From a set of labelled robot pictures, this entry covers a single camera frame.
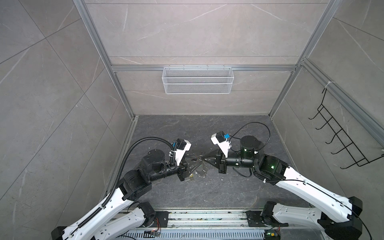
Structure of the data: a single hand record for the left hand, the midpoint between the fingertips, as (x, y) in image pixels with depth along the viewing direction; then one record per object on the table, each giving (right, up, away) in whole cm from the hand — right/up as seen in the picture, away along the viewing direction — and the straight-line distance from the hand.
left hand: (198, 158), depth 58 cm
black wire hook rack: (+65, 0, 0) cm, 65 cm away
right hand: (+2, 0, +1) cm, 2 cm away
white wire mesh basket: (-2, +45, +42) cm, 62 cm away
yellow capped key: (-4, -17, +29) cm, 34 cm away
